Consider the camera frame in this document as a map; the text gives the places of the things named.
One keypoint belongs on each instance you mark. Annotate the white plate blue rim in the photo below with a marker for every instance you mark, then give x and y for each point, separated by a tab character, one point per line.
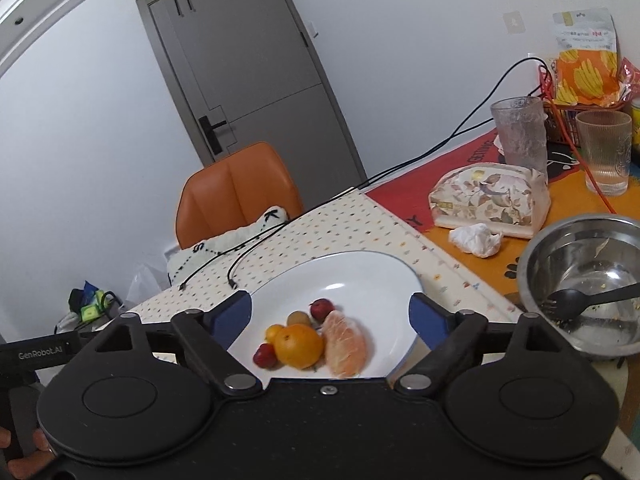
371	288

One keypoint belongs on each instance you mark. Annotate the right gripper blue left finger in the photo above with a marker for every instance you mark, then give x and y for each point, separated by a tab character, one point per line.
206	338

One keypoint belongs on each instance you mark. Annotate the black plastic spoon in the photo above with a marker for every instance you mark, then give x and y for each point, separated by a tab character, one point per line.
567	304

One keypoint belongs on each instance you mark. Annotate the small orange kumquat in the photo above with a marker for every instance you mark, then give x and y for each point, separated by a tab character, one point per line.
271	333

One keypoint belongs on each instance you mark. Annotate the white plastic bag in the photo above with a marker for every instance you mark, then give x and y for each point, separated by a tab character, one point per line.
147	283

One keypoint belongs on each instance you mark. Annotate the brown longan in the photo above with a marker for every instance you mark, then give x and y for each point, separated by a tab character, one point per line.
298	317

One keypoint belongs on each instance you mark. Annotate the grey door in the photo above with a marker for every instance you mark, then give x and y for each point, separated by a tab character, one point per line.
252	63

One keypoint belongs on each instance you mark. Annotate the large orange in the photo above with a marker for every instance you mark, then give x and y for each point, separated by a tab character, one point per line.
298	346

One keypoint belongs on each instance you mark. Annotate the orange yellow snack bag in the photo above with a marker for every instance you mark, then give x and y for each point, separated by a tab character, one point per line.
587	63

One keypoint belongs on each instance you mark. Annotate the red orange table mat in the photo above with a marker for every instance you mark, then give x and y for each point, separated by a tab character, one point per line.
407	197

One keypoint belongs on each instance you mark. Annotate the orange leather chair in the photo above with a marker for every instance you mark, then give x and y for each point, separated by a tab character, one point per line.
234	192

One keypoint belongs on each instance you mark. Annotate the short peeled pomelo segment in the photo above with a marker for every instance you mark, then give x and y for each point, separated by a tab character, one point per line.
345	348

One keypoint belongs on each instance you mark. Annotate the black door handle lock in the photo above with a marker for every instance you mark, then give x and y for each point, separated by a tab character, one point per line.
210	135

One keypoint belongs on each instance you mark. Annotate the white cushion black letters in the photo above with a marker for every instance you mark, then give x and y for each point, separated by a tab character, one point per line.
188	260

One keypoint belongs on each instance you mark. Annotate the floral dotted tablecloth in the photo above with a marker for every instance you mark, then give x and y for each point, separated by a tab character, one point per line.
354	223

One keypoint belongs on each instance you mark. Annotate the crumpled white tissue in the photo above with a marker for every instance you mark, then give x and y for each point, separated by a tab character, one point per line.
477	240

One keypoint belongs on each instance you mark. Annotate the floral tissue pouch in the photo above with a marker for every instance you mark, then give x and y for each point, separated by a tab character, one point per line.
511	200

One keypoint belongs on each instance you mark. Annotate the stainless steel bowl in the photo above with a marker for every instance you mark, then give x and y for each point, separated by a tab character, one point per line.
591	253

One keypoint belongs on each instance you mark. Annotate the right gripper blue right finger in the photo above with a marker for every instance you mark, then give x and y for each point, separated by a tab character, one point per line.
453	339

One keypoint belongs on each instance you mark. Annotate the black metal shoe rack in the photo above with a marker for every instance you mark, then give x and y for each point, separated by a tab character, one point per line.
86	306

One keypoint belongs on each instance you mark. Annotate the white wall socket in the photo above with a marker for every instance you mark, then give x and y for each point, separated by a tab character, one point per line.
514	23

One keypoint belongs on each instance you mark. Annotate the amber ribbed glass cup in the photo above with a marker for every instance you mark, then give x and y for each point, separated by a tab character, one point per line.
605	138

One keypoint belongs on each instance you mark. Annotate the clear textured glass cup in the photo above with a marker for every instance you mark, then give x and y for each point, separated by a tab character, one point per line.
520	126

